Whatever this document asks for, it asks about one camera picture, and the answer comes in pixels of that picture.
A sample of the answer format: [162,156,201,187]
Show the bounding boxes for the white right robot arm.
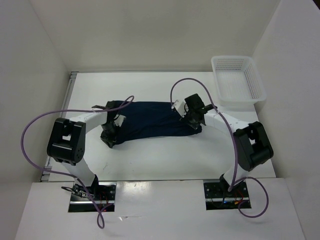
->
[182,93,274,197]

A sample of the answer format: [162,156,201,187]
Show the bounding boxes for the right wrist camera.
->
[171,100,188,118]

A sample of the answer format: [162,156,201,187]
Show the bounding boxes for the white plastic basket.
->
[211,55,267,108]

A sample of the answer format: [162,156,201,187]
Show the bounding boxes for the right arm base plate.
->
[203,179,252,211]

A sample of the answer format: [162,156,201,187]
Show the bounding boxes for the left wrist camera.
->
[113,115,126,127]

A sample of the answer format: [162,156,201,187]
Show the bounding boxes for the navy blue shorts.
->
[100,101,202,148]

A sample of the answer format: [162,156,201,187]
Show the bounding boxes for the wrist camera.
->
[113,115,126,127]
[171,100,188,118]

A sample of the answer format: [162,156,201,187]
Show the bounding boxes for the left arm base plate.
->
[62,181,117,213]

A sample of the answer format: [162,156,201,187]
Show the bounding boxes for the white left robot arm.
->
[47,101,126,200]

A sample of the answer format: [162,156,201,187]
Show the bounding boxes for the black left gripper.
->
[100,122,121,148]

